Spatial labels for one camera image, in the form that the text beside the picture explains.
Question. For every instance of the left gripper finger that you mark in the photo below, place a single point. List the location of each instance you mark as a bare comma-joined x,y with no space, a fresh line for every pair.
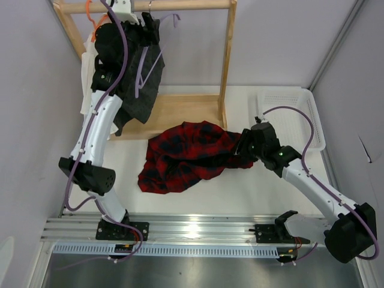
151,24
150,38

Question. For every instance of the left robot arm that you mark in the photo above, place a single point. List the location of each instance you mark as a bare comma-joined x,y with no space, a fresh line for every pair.
84,167

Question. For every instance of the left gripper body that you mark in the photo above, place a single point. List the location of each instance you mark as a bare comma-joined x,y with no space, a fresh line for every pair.
134,32

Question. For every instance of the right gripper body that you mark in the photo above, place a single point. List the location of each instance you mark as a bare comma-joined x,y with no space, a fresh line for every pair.
257,150

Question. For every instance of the white pleated garment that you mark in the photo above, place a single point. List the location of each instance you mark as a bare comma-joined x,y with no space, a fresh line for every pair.
87,72

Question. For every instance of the wooden clothes rack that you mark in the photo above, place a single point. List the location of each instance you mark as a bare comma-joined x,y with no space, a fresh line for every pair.
173,109

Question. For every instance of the dark dotted garment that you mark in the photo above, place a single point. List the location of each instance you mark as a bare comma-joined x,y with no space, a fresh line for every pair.
141,108

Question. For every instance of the slotted cable duct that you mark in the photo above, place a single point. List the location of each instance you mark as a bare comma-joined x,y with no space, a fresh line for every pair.
169,250

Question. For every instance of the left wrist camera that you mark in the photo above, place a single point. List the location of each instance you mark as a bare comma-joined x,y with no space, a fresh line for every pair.
124,11

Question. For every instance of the white plastic basket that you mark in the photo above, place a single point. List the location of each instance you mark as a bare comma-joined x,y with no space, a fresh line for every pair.
294,116

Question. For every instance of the aluminium mounting rail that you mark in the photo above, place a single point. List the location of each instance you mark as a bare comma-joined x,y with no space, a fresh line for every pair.
188,229

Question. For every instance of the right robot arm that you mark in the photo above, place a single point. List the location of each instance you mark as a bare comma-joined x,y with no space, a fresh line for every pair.
348,229

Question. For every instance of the lilac plastic hanger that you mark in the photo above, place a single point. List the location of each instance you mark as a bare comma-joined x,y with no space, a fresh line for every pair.
139,81

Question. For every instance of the red plaid skirt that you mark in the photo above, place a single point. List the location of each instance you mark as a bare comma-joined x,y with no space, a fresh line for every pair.
182,156

